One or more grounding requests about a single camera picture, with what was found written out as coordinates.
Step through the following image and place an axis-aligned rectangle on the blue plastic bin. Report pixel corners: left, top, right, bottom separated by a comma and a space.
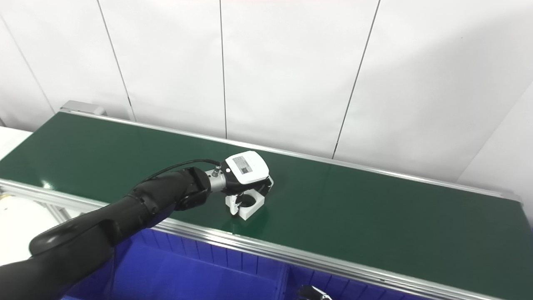
62, 227, 291, 300
285, 265, 421, 300

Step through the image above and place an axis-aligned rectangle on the aluminium conveyor leg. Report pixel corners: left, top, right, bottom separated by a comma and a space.
40, 201, 90, 224

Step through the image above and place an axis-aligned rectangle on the green conveyor belt aluminium frame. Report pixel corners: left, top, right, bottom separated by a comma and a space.
0, 100, 533, 300

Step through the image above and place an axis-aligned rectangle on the white square part with hole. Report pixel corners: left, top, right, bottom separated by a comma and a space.
225, 190, 266, 220

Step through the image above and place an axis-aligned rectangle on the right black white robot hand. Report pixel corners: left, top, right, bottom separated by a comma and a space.
298, 285, 334, 300

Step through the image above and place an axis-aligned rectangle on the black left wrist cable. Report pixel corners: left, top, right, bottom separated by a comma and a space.
137, 159, 222, 185

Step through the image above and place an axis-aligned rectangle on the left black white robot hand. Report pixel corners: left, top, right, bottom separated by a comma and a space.
220, 150, 274, 216

